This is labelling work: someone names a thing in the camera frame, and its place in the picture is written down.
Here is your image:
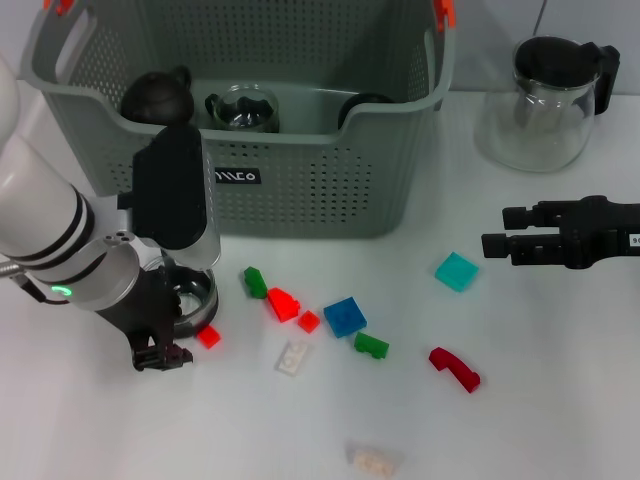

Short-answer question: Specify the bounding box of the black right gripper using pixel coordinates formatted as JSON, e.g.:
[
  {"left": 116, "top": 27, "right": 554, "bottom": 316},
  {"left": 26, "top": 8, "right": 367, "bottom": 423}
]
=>
[{"left": 481, "top": 195, "right": 640, "bottom": 271}]

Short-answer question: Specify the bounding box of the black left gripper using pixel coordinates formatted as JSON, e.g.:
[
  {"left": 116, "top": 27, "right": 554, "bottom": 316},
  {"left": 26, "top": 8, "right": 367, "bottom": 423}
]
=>
[{"left": 94, "top": 265, "right": 195, "bottom": 373}]

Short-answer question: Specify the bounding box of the glass teacup with black holder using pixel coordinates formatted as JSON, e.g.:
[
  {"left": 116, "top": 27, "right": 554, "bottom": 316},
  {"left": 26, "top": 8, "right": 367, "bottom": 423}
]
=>
[
  {"left": 204, "top": 84, "right": 280, "bottom": 134},
  {"left": 336, "top": 92, "right": 397, "bottom": 127},
  {"left": 159, "top": 254, "right": 220, "bottom": 339}
]

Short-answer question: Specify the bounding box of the grey-green perforated storage bin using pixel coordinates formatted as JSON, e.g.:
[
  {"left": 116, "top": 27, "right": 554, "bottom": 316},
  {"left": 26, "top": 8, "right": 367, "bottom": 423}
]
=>
[{"left": 20, "top": 0, "right": 457, "bottom": 239}]

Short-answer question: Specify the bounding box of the teal square plate brick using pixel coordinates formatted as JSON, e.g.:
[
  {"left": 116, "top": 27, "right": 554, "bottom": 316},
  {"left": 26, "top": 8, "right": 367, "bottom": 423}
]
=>
[{"left": 433, "top": 250, "right": 480, "bottom": 294}]

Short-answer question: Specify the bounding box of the glass pitcher with black lid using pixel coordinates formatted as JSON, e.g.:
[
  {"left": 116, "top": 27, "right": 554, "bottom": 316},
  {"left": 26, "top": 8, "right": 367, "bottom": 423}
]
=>
[{"left": 473, "top": 34, "right": 622, "bottom": 174}]

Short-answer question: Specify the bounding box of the green toy brick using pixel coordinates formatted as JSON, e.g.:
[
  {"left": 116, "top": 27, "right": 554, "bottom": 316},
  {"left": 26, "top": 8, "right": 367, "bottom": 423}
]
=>
[
  {"left": 243, "top": 267, "right": 269, "bottom": 300},
  {"left": 353, "top": 332, "right": 390, "bottom": 361}
]

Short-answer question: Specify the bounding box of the white flat plate brick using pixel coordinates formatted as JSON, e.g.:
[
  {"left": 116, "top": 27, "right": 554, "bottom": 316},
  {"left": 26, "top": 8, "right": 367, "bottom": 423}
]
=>
[{"left": 273, "top": 340, "right": 314, "bottom": 376}]

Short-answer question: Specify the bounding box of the large red sloped brick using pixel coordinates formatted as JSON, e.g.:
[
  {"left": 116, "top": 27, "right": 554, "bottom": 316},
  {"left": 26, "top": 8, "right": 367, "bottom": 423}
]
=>
[{"left": 267, "top": 287, "right": 303, "bottom": 324}]

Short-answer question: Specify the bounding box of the dark red curved brick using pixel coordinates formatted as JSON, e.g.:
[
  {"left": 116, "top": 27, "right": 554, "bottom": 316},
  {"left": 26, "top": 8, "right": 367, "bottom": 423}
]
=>
[{"left": 428, "top": 347, "right": 482, "bottom": 395}]

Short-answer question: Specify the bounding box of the blue square plate brick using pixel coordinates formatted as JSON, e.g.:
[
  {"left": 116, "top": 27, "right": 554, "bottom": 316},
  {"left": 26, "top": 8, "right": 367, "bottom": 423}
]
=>
[{"left": 323, "top": 296, "right": 369, "bottom": 340}]

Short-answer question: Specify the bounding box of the white long studded brick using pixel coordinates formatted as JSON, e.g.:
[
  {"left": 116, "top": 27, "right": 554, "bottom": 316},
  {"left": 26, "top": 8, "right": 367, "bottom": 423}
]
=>
[{"left": 345, "top": 442, "right": 404, "bottom": 476}]

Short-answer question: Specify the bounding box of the black round teapot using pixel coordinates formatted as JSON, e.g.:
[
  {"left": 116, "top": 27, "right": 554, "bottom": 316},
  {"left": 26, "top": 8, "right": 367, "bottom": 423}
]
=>
[{"left": 120, "top": 63, "right": 196, "bottom": 126}]

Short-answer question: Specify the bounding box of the left wrist cable with plug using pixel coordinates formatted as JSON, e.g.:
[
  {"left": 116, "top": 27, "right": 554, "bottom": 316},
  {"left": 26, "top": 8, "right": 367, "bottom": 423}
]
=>
[{"left": 0, "top": 258, "right": 67, "bottom": 306}]

